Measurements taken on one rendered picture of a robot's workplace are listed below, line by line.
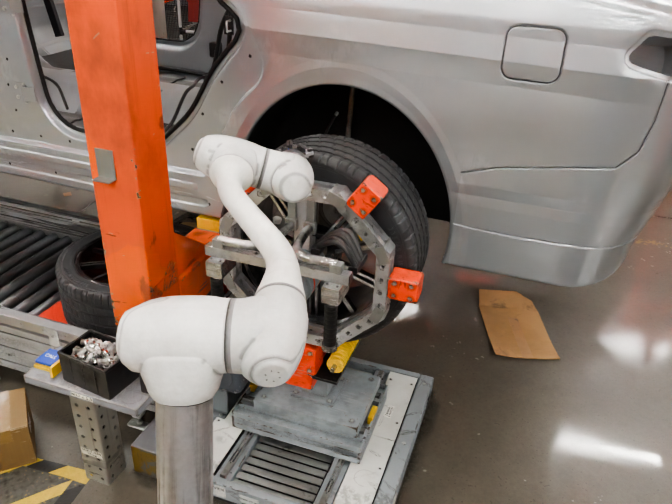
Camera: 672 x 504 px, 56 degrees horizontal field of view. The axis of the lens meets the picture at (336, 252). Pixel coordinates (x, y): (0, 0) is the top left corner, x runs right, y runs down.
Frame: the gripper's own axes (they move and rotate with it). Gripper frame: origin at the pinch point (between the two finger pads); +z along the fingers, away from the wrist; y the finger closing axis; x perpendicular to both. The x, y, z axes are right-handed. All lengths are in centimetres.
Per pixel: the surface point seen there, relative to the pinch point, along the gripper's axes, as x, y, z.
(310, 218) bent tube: -18.1, 1.0, -14.1
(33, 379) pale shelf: -52, -98, -6
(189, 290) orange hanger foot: -45, -48, 19
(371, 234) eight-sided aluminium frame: -24.6, 16.6, -20.7
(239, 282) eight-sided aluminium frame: -39.0, -26.9, 1.0
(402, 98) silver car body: 3.4, 37.1, 13.3
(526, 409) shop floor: -138, 67, 26
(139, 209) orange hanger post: -6.1, -47.1, -5.0
